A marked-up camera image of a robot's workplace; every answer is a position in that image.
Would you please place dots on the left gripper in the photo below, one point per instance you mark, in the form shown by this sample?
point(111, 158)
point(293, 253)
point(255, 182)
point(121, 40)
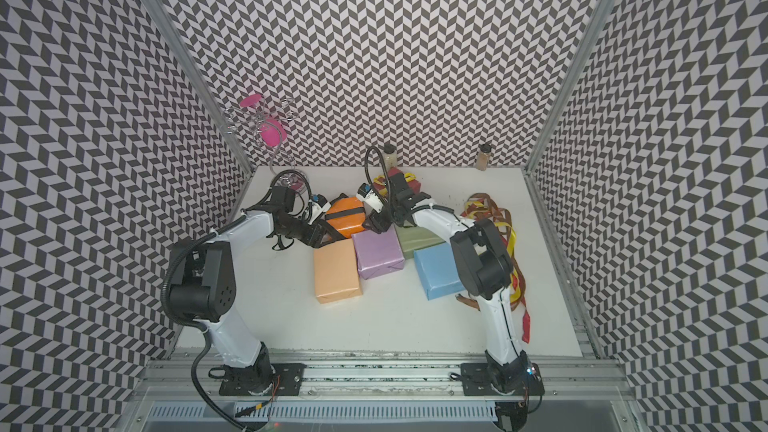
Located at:
point(316, 230)

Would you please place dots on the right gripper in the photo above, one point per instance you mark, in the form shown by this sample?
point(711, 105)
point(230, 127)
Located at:
point(378, 225)

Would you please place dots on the orange gift box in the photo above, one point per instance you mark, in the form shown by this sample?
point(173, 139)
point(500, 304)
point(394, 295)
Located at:
point(350, 225)

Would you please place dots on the black printed ribbon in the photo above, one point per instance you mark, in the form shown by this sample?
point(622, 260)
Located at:
point(344, 206)

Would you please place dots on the purple gift box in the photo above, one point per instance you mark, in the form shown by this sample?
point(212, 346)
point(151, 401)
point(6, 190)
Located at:
point(377, 254)

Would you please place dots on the peach gift box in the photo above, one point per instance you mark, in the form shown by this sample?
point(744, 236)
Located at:
point(336, 275)

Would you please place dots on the green gift box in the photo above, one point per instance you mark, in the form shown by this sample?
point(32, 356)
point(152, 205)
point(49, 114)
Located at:
point(412, 239)

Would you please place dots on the blue gift box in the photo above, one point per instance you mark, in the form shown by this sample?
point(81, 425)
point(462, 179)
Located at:
point(437, 271)

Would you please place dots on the brown ribbon of purple box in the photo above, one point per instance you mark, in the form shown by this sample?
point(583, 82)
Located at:
point(516, 276)

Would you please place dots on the yellow ribbon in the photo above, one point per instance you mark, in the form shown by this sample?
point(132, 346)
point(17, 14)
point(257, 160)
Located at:
point(380, 181)
point(510, 252)

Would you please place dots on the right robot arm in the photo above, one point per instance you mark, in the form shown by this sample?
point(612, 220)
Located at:
point(484, 268)

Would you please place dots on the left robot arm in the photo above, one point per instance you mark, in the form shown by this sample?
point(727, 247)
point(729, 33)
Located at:
point(200, 288)

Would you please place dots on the maroon gift box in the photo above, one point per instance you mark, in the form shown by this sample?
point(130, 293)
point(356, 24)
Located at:
point(415, 185)

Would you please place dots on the yellow ribbon on maroon box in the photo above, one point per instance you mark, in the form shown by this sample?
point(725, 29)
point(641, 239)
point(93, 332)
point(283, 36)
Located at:
point(380, 181)

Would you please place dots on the white spice shaker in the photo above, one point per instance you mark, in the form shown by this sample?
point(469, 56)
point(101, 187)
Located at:
point(390, 156)

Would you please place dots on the brown spice shaker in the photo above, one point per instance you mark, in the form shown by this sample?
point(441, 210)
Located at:
point(483, 157)

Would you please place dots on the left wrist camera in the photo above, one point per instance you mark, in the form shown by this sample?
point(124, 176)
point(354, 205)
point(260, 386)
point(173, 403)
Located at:
point(318, 205)

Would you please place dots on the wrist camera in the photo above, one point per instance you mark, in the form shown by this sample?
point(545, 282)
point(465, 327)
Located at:
point(369, 196)
point(318, 205)

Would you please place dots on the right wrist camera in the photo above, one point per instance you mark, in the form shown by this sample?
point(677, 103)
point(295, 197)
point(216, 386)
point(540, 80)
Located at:
point(369, 196)

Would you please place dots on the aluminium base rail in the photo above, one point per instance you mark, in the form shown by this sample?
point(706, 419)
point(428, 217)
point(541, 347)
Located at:
point(368, 375)

